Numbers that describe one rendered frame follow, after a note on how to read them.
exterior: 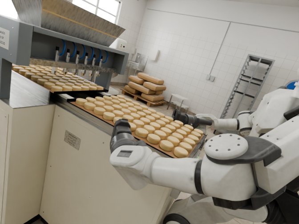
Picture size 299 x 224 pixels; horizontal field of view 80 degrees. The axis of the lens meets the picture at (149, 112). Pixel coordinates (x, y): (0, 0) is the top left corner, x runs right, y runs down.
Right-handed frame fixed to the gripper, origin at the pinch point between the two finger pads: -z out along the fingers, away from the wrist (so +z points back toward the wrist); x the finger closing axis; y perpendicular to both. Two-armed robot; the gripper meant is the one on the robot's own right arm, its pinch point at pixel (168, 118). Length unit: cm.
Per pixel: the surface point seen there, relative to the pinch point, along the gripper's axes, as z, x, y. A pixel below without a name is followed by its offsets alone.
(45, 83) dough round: -67, 3, -13
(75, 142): -48, -19, 5
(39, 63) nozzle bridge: -68, 14, -5
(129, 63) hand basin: 74, -6, -492
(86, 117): -44.8, -4.2, 6.6
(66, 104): -55, -3, -4
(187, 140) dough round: -4.7, 1.8, 30.0
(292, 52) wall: 344, 121, -204
